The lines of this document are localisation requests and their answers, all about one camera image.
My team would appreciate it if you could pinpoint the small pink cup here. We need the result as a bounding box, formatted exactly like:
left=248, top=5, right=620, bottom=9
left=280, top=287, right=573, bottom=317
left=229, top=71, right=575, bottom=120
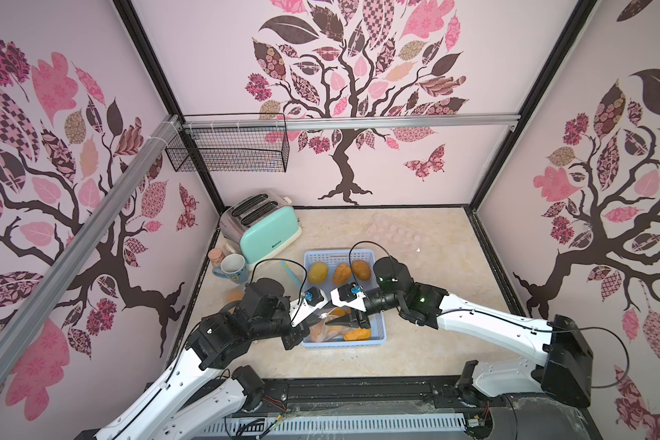
left=207, top=247, right=227, bottom=267

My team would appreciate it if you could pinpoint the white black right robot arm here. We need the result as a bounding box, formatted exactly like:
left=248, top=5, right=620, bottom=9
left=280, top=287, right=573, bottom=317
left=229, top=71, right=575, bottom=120
left=332, top=257, right=596, bottom=408

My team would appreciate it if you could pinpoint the white blue ceramic mug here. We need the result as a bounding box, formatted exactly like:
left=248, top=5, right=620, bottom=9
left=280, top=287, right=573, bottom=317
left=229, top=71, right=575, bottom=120
left=213, top=254, right=249, bottom=284

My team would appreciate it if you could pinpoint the white slotted cable duct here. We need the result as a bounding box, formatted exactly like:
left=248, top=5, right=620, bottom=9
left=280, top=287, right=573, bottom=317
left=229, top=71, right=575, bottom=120
left=196, top=414, right=467, bottom=439

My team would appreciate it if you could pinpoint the light blue perforated plastic basket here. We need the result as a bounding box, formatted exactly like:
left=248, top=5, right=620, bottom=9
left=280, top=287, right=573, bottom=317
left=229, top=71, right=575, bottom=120
left=302, top=249, right=387, bottom=348

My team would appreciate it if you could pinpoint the clear blue zipper bag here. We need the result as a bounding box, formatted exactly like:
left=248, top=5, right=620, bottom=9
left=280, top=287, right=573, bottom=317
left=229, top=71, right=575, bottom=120
left=222, top=260, right=305, bottom=305

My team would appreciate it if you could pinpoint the aluminium rail back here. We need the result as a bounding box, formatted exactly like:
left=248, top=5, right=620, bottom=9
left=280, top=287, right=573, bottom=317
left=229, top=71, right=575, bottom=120
left=183, top=114, right=521, bottom=131

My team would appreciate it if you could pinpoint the aluminium rail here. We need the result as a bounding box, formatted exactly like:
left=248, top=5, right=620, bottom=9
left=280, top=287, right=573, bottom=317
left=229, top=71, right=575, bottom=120
left=0, top=114, right=182, bottom=414
left=183, top=114, right=521, bottom=131

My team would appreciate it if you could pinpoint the yellow-green potato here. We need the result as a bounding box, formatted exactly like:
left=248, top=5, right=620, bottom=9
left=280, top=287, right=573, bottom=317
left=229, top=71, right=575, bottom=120
left=308, top=261, right=328, bottom=284

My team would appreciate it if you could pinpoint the aluminium rail left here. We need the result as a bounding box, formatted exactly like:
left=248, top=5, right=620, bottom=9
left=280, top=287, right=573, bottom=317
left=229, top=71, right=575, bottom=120
left=0, top=114, right=182, bottom=414

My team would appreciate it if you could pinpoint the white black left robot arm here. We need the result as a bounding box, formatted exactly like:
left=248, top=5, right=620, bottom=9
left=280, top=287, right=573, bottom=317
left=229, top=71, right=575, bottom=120
left=80, top=278, right=327, bottom=439

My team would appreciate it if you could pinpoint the mint green silver toaster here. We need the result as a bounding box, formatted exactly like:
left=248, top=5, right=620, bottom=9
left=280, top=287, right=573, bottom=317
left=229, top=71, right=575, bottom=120
left=220, top=190, right=302, bottom=266

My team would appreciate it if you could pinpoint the black wire wall basket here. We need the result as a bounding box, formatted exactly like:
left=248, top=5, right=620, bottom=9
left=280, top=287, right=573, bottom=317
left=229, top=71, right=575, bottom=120
left=165, top=112, right=291, bottom=173

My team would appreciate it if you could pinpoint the black base frame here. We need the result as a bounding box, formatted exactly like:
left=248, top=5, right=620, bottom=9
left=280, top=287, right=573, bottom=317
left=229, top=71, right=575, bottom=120
left=125, top=372, right=603, bottom=440

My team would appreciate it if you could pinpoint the brown potato right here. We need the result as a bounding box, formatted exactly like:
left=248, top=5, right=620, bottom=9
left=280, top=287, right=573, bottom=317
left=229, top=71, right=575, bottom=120
left=351, top=260, right=372, bottom=282

